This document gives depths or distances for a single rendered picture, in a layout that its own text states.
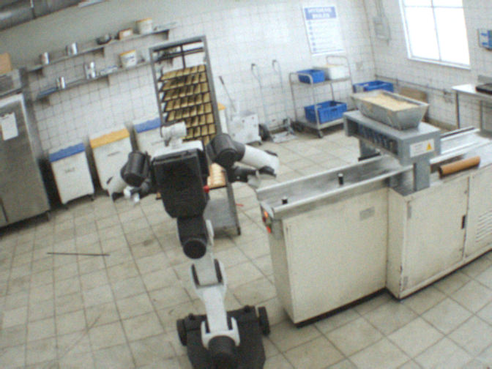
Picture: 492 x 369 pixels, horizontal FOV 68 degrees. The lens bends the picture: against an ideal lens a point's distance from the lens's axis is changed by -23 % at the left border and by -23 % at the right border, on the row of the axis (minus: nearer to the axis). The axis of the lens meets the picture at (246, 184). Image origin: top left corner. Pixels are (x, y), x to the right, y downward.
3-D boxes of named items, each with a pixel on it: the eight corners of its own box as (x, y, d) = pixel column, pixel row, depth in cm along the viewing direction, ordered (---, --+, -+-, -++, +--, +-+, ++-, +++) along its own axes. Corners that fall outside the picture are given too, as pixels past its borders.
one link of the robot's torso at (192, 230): (210, 258, 213) (203, 224, 206) (184, 262, 212) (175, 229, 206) (209, 232, 239) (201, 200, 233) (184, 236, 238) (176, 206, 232)
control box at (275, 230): (267, 222, 272) (264, 200, 267) (282, 239, 250) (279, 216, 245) (261, 223, 271) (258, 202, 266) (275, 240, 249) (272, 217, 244)
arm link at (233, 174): (236, 179, 275) (252, 181, 268) (225, 186, 269) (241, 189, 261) (233, 159, 271) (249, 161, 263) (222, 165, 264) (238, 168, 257)
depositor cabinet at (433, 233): (461, 216, 361) (463, 129, 330) (508, 245, 296) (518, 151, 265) (352, 264, 334) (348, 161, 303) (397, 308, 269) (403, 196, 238)
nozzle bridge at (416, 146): (384, 151, 310) (380, 105, 298) (441, 182, 245) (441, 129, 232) (347, 161, 303) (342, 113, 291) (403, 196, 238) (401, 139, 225)
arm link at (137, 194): (145, 203, 267) (131, 210, 260) (135, 189, 270) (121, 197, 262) (149, 192, 260) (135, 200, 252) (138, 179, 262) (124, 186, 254)
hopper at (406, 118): (384, 108, 290) (381, 89, 285) (430, 127, 239) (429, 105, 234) (350, 114, 283) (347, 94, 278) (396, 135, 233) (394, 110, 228)
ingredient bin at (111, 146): (104, 199, 550) (91, 143, 522) (100, 185, 606) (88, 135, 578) (141, 187, 567) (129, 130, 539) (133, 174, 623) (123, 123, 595)
